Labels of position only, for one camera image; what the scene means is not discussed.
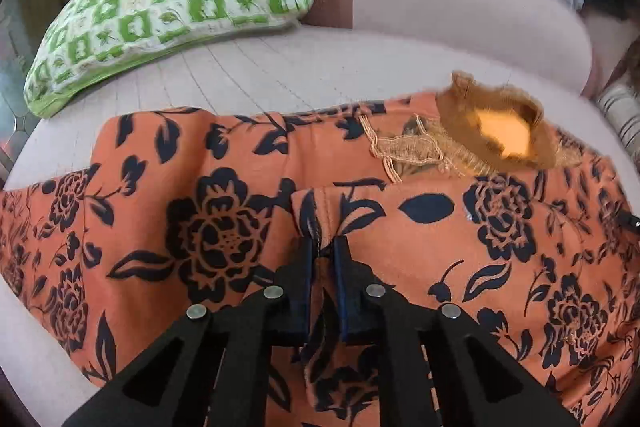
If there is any orange black floral blouse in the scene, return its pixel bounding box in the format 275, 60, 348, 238
1, 72, 639, 426

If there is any striped floral folded blanket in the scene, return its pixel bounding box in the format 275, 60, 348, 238
597, 82, 640, 161

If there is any pink rolled quilt bolster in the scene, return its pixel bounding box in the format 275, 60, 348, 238
303, 0, 601, 96

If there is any pink quilted bed sheet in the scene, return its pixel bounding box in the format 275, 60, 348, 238
0, 25, 640, 417

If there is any stained glass wooden door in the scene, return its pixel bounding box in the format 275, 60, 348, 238
1, 0, 68, 181

